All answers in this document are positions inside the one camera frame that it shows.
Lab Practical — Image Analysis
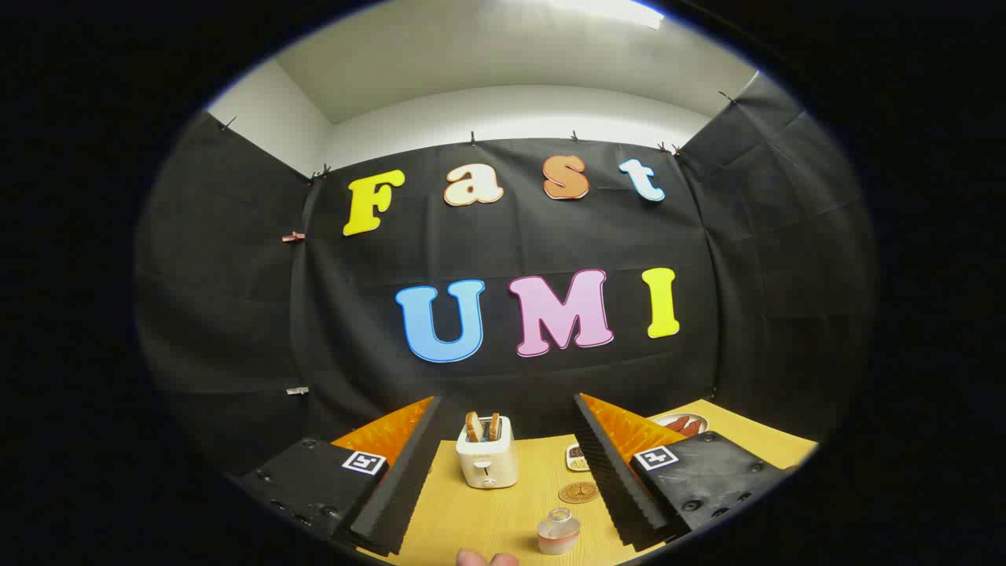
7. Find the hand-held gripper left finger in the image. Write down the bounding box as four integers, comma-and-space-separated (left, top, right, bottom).
233, 395, 442, 557

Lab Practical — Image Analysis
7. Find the wooden table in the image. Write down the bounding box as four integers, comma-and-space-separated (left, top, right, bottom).
358, 399, 818, 566

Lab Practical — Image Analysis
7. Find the white round plate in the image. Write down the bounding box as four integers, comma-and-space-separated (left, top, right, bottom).
651, 413, 708, 438

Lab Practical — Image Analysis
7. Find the clear juice bottle pink label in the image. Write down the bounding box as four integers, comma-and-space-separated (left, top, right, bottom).
538, 508, 581, 556

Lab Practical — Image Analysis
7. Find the white toaster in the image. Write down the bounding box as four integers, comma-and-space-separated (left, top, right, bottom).
456, 415, 520, 490

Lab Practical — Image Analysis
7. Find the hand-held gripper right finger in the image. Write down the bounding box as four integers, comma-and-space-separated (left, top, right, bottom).
573, 392, 796, 553

